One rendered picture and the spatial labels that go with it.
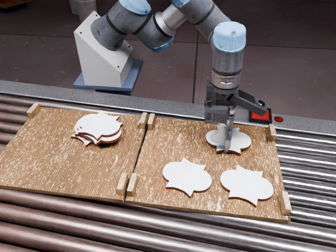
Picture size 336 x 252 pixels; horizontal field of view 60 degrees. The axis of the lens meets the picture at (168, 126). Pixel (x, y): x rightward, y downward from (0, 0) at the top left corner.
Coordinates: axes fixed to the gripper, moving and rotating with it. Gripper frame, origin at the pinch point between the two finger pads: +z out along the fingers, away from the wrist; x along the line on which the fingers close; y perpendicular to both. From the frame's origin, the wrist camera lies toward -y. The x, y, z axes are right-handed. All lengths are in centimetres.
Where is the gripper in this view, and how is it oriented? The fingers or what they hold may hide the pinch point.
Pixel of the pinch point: (227, 139)
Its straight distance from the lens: 92.0
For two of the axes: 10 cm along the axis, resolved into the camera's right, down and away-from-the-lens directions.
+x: -1.5, 6.4, -7.6
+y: -9.9, -0.5, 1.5
